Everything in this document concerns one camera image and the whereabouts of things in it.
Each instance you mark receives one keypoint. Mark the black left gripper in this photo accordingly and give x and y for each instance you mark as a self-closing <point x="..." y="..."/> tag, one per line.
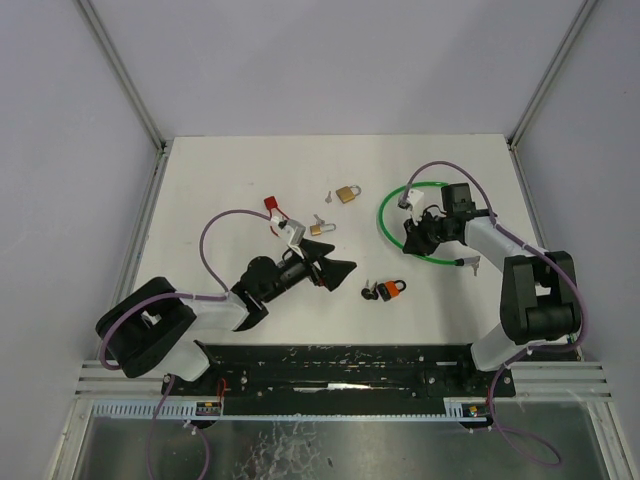
<point x="313" y="267"/>

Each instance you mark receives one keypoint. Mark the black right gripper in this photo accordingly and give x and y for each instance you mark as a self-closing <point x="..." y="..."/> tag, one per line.
<point x="423" y="233"/>

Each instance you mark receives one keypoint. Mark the small brass padlock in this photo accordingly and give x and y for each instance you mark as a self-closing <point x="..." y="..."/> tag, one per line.
<point x="321" y="228"/>

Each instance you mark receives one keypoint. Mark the orange black padlock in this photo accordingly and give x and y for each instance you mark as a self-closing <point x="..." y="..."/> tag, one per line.
<point x="390" y="289"/>

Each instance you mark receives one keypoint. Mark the large brass padlock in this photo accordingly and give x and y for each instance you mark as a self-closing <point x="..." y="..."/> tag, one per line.
<point x="348" y="193"/>

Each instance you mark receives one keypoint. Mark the red cable lock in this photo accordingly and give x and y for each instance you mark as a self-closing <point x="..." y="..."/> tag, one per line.
<point x="275" y="213"/>

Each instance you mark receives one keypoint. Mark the keys of orange padlock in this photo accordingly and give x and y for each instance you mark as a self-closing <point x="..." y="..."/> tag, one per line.
<point x="370" y="291"/>

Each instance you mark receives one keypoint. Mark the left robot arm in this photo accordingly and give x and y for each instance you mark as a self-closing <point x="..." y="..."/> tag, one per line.
<point x="155" y="326"/>

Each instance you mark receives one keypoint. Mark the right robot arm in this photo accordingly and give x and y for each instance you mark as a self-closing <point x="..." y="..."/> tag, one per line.
<point x="539" y="303"/>

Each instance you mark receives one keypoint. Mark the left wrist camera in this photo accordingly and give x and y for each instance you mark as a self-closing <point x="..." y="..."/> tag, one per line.
<point x="291" y="232"/>

